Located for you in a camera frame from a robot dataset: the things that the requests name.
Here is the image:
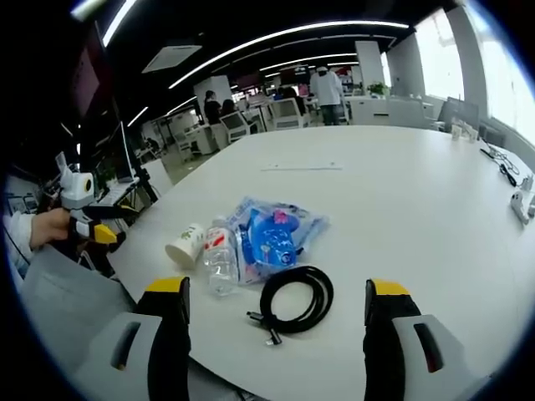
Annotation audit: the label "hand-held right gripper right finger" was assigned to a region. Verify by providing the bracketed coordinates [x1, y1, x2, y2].
[362, 277, 477, 401]

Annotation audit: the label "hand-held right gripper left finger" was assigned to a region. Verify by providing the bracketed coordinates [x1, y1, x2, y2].
[73, 276, 192, 401]

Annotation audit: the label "white paper cup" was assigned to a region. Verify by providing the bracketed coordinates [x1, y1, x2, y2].
[164, 222, 206, 269]

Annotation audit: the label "clear plastic water bottle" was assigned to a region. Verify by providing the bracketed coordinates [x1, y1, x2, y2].
[203, 215, 239, 297]

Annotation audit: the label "black cable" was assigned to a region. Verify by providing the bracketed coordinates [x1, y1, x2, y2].
[479, 140, 522, 188]
[246, 265, 335, 348]

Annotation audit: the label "blue plastic toy packet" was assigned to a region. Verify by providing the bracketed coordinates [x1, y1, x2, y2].
[226, 195, 330, 287]

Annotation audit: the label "person's left hand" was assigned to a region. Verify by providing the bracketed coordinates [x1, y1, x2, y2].
[29, 207, 73, 251]

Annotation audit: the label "computer monitor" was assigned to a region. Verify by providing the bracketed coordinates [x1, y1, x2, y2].
[111, 120, 141, 185]

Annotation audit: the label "person's grey trousers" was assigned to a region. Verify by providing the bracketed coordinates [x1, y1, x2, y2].
[19, 244, 256, 401]

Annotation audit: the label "white table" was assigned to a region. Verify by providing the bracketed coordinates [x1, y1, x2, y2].
[106, 124, 535, 401]

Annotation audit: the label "white office chair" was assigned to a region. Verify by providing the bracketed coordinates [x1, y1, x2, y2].
[270, 98, 307, 131]
[219, 110, 252, 144]

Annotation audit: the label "white device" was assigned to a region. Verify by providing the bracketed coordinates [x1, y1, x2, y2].
[508, 190, 535, 226]

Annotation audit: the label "white counter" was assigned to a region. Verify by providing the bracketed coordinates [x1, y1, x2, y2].
[344, 94, 436, 129]

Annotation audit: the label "dark monitor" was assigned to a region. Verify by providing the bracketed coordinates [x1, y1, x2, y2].
[438, 96, 481, 133]

